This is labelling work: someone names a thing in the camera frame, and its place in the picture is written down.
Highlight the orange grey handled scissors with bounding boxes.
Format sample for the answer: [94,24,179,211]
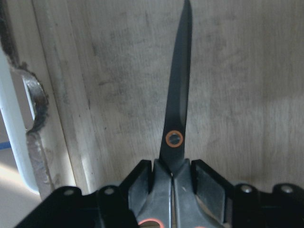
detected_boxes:
[136,0,211,228]

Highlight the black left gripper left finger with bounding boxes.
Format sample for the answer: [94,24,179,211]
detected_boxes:
[119,160,152,214]

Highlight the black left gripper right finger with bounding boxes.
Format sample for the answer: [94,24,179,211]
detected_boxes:
[191,160,234,223]

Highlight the wooden drawer with white handle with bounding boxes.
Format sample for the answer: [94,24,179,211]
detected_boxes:
[0,0,304,197]

